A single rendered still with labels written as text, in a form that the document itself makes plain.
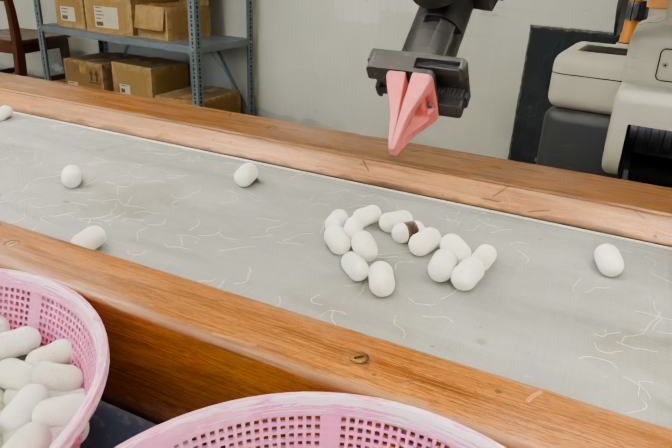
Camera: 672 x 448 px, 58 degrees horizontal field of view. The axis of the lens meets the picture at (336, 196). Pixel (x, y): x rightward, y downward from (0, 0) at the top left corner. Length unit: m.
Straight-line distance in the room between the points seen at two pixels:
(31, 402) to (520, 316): 0.34
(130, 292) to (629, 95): 0.86
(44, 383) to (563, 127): 1.20
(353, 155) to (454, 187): 0.13
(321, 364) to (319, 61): 2.66
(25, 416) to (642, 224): 0.55
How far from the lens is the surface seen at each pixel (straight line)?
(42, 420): 0.40
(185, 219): 0.61
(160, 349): 0.43
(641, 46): 1.12
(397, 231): 0.56
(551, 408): 0.37
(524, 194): 0.67
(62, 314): 0.46
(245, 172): 0.68
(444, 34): 0.65
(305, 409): 0.34
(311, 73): 3.02
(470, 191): 0.68
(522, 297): 0.51
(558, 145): 1.43
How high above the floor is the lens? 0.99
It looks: 22 degrees down
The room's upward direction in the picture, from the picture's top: 3 degrees clockwise
